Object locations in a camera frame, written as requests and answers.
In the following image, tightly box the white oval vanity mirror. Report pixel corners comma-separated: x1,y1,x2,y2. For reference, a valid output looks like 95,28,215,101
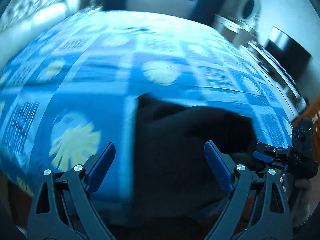
236,0,261,25

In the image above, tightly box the blue patterned bedspread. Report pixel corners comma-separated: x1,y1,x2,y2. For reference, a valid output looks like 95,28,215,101
1,10,292,216

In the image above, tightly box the white dressing table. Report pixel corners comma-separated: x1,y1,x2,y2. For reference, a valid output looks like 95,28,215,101
212,15,258,48

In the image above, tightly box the person's right hand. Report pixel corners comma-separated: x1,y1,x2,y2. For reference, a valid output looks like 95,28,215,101
279,176,287,193

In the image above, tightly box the black flat television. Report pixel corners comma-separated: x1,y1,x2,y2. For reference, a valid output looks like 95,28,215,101
265,27,312,81

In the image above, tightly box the cream tufted leather headboard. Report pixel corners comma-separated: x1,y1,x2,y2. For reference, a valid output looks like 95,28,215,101
1,0,80,69

